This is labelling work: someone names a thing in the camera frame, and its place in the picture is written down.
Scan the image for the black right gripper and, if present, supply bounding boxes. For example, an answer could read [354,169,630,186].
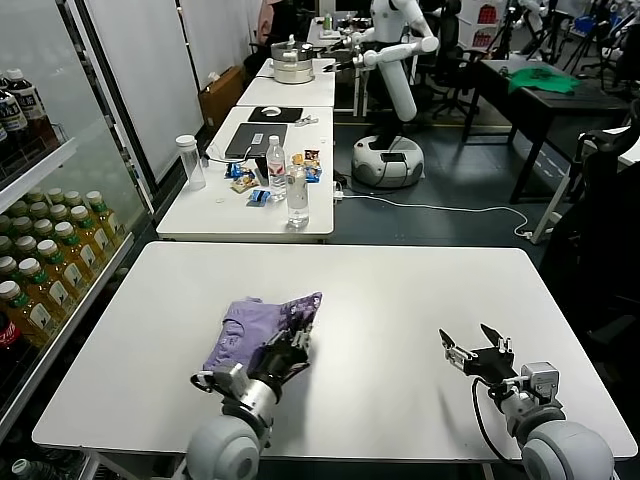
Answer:
[438,324,516,384]

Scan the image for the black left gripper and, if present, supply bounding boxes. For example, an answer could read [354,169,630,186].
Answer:
[249,327,315,384]

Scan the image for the purple t-shirt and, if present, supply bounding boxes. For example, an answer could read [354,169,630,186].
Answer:
[202,292,324,374]

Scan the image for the tall clear plastic bottle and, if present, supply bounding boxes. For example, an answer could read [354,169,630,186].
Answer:
[285,164,310,229]

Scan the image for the white table with legs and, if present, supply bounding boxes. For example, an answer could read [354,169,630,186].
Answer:
[529,127,640,245]

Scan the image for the long white side table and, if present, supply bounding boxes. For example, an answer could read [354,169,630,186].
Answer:
[155,105,335,239]

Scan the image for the water bottle red label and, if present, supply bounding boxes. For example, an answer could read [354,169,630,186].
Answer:
[266,134,288,202]

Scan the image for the black mesh office chair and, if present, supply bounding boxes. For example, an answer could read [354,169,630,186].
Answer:
[542,127,640,346]

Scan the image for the clear tumbler white lid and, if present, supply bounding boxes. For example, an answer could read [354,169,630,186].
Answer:
[174,134,206,191]

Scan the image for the dark grey laptop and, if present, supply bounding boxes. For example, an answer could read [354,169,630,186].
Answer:
[224,122,290,159]

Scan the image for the black mouse pad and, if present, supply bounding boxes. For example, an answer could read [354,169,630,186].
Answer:
[246,106,304,123]

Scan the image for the grey cabinet shelf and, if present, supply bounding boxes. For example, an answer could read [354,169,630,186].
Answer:
[0,232,136,426]

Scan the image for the short white side table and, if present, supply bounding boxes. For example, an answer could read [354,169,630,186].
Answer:
[236,57,337,108]

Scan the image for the brown cardboard box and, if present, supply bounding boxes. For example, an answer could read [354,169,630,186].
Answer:
[197,65,247,132]

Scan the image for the black table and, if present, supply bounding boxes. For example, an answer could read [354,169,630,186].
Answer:
[478,58,640,204]

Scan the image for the white wheeled humanoid robot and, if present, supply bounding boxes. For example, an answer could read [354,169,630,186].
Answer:
[323,0,441,190]

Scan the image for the silver cooking pot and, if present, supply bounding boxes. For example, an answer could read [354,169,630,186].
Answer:
[270,35,316,85]

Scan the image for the green cloth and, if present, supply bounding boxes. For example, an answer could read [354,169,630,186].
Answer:
[507,67,583,96]

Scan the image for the cola bottle red label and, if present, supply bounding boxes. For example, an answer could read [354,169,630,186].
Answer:
[0,309,31,386]

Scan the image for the bottle with green cap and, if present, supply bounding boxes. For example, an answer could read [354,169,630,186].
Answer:
[12,457,59,480]

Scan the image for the white partition panel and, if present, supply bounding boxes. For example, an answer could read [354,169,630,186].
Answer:
[82,0,203,182]
[180,0,252,91]

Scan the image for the white cabinet shelf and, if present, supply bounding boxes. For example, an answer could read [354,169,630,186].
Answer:
[0,137,80,214]

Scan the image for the person in pink top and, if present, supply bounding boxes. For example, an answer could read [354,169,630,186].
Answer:
[255,0,281,47]

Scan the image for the black high-back office chair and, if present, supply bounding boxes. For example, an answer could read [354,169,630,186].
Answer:
[416,0,483,119]

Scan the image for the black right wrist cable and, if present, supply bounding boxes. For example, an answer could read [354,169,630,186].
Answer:
[471,377,525,461]

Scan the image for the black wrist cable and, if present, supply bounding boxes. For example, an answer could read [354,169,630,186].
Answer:
[471,377,525,461]
[189,370,221,396]

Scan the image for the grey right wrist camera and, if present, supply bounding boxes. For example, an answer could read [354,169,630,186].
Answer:
[519,362,560,402]

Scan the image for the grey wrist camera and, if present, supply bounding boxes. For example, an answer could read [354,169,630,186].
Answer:
[212,363,250,400]
[519,362,560,402]

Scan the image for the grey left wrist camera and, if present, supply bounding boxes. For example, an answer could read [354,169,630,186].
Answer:
[212,363,250,400]

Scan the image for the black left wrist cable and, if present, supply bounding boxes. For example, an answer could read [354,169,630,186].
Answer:
[189,370,221,396]

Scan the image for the white floor cable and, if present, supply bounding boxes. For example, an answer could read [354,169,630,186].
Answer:
[343,192,534,239]

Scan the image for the white charger cable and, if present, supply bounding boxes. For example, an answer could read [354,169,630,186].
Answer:
[204,141,250,164]

